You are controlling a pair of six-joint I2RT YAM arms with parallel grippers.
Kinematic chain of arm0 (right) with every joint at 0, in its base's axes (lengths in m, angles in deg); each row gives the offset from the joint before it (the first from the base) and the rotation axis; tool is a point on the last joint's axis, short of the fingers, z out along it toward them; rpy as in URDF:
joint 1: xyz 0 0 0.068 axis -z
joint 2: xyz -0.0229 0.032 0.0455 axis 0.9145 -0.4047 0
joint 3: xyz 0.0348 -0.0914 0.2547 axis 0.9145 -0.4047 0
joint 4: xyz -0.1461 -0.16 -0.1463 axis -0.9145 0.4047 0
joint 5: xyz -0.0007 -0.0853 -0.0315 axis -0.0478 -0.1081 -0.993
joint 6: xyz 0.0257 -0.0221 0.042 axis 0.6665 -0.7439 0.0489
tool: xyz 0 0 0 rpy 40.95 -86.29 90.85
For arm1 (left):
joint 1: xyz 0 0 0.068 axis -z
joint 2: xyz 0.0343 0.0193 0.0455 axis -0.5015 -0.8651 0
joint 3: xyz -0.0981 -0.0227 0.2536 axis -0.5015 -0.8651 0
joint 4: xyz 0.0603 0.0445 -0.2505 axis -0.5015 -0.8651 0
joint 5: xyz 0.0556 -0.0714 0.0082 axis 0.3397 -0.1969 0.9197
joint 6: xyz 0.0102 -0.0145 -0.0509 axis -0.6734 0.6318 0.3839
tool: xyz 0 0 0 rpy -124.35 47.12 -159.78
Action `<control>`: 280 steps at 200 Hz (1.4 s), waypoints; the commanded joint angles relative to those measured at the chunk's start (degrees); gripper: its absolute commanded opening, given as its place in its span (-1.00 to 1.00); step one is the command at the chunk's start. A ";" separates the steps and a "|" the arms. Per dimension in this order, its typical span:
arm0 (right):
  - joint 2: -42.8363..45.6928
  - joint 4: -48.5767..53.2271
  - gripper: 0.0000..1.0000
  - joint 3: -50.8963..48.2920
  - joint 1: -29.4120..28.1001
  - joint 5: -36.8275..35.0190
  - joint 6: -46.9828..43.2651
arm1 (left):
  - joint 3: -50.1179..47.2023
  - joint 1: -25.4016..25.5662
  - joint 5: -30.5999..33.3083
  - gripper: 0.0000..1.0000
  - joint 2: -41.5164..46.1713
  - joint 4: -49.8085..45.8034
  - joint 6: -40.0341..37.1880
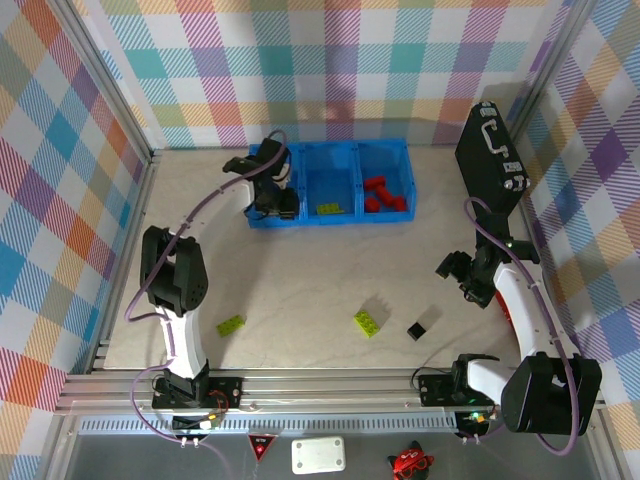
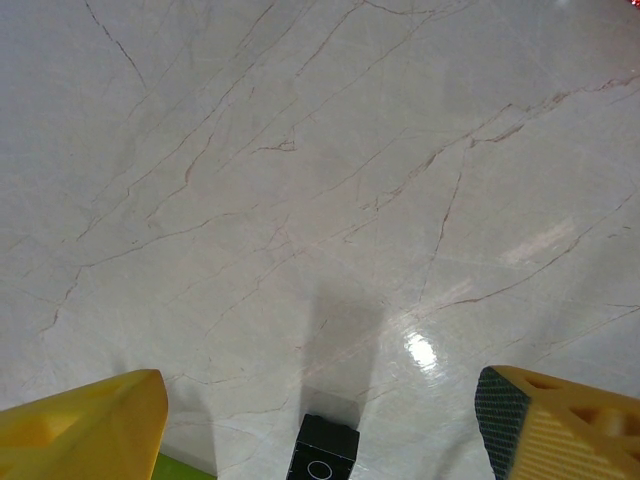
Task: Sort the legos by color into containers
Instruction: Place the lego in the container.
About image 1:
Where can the green lego brick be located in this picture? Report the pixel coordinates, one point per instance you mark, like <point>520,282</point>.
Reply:
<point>231,325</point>
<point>330,208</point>
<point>366,324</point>

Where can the long red lego brick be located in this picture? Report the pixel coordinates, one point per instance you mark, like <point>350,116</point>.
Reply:
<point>393,199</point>

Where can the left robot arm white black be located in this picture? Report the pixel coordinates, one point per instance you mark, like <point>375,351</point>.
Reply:
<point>185,330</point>

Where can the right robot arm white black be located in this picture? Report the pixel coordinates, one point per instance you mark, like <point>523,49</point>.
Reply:
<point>520,310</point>

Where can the blue plastic bin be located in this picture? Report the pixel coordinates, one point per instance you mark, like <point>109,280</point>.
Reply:
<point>330,175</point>
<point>298,155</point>
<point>395,160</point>

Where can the red glitter bar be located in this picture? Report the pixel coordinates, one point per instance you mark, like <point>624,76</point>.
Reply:
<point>501,307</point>

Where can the black lego cube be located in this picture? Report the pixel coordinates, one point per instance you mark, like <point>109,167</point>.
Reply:
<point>416,331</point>

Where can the small circuit board with LED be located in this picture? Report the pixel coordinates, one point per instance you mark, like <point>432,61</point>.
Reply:
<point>475,417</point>
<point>210,421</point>

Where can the red cat figure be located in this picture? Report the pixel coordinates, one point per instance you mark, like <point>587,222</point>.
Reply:
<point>412,462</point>

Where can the white rectangular box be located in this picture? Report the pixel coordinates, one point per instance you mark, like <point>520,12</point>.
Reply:
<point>318,455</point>

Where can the red triangle sign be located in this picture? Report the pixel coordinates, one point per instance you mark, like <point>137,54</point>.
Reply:
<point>261,444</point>

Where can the aluminium side rail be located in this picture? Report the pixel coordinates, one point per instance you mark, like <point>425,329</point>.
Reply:
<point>142,200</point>
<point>547,280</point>

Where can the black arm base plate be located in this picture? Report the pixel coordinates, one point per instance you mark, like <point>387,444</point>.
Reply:
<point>225,390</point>
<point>432,390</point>

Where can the aluminium front frame rail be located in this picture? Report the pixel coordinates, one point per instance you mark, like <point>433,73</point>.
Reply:
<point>325,387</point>

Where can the aluminium corner post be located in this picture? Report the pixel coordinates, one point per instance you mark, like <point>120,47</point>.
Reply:
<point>550,70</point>
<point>110,90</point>

